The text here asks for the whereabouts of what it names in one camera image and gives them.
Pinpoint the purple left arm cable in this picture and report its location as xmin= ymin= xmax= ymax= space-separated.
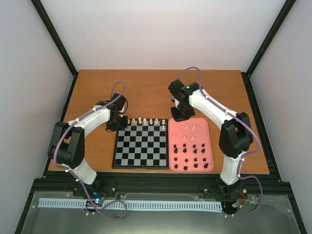
xmin=53 ymin=80 xmax=128 ymax=219

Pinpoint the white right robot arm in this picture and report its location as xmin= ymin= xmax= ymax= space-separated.
xmin=168 ymin=79 xmax=254 ymax=197

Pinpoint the light blue cable duct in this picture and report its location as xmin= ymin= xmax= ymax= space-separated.
xmin=38 ymin=198 xmax=222 ymax=213

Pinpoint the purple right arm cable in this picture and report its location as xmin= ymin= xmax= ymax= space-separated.
xmin=177 ymin=67 xmax=264 ymax=218

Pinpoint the black aluminium frame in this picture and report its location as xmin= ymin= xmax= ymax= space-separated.
xmin=15 ymin=0 xmax=306 ymax=234

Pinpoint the black white chessboard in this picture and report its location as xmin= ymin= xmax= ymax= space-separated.
xmin=112 ymin=119 xmax=169 ymax=169

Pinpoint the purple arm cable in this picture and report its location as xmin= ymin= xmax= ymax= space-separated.
xmin=177 ymin=67 xmax=264 ymax=218
xmin=53 ymin=80 xmax=128 ymax=219

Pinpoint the pink piece tray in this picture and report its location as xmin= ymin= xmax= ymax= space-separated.
xmin=168 ymin=118 xmax=214 ymax=173

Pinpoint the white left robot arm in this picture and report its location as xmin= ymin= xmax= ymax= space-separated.
xmin=47 ymin=93 xmax=128 ymax=196

